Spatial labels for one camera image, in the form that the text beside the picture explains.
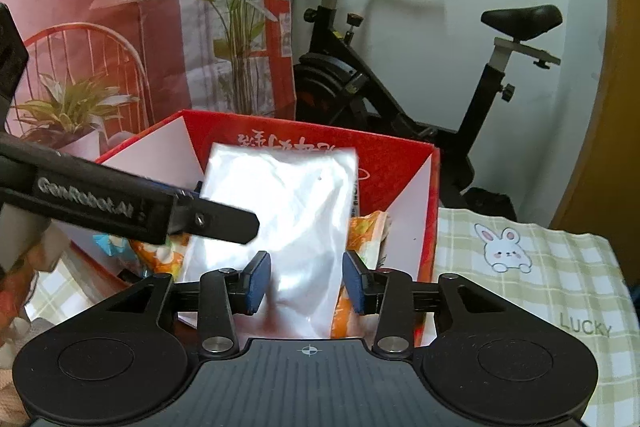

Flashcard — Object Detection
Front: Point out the black exercise bike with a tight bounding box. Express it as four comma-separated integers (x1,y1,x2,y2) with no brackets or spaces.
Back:
286,0,564,223

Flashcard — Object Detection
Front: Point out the checkered bunny tablecloth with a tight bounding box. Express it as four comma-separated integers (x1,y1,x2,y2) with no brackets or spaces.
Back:
13,208,639,426

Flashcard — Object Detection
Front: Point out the white plastic bag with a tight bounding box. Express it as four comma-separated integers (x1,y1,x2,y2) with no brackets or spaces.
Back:
181,144,358,341

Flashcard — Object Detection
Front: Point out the orange floral plush toy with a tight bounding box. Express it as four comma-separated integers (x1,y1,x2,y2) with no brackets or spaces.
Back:
129,208,392,341

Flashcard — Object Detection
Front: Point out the wooden door frame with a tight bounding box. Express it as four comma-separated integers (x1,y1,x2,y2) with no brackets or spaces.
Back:
549,0,640,258

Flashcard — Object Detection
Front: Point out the red printed backdrop cloth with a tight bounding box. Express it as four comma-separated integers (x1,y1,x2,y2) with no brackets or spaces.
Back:
2,0,295,159

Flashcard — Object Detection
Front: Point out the red strawberry cardboard box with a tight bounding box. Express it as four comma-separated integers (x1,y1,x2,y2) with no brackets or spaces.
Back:
60,108,443,348

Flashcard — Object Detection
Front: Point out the person's hand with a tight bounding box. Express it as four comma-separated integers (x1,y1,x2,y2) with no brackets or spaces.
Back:
0,225,72,427

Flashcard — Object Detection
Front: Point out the blue cartoon snack bag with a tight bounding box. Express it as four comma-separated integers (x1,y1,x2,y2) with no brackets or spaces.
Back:
92,234,136,260

